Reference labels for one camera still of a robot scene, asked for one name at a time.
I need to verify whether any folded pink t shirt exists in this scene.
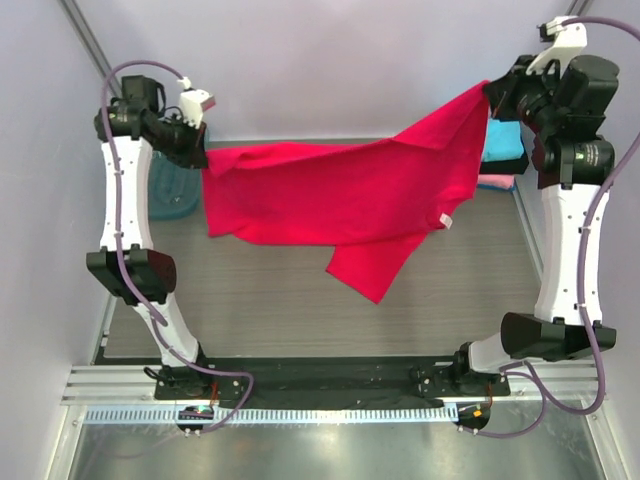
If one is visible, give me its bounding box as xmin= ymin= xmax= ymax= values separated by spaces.
xmin=477 ymin=174 xmax=515 ymax=187

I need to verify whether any aluminium extrusion rail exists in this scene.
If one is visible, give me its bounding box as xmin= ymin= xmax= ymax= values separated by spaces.
xmin=61 ymin=360 xmax=598 ymax=405

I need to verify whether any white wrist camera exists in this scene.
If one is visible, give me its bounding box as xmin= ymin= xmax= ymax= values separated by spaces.
xmin=526 ymin=16 xmax=587 ymax=75
xmin=177 ymin=77 xmax=215 ymax=129

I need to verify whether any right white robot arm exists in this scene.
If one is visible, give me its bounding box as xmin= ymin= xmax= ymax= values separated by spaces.
xmin=449 ymin=55 xmax=619 ymax=396

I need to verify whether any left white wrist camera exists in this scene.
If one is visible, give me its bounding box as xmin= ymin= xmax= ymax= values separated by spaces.
xmin=177 ymin=77 xmax=215 ymax=129

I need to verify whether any teal plastic bin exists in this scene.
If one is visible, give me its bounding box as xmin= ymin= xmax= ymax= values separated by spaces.
xmin=148 ymin=152 xmax=201 ymax=221

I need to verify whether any white slotted cable duct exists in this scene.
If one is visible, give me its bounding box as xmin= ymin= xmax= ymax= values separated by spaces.
xmin=84 ymin=403 xmax=458 ymax=427

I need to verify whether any red t shirt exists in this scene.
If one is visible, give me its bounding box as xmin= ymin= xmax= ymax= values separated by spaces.
xmin=202 ymin=86 xmax=489 ymax=302

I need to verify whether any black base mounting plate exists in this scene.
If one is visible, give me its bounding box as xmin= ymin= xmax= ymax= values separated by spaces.
xmin=144 ymin=356 xmax=511 ymax=411

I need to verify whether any folded cyan t shirt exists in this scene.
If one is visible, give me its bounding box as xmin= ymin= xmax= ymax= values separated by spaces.
xmin=482 ymin=119 xmax=524 ymax=163

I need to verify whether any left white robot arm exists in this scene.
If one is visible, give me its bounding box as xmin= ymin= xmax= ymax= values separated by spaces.
xmin=86 ymin=75 xmax=214 ymax=400

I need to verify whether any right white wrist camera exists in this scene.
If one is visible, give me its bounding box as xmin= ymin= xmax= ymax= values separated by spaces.
xmin=526 ymin=16 xmax=587 ymax=75

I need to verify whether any folded black t shirt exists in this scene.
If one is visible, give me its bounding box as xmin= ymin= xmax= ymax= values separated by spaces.
xmin=479 ymin=153 xmax=529 ymax=175

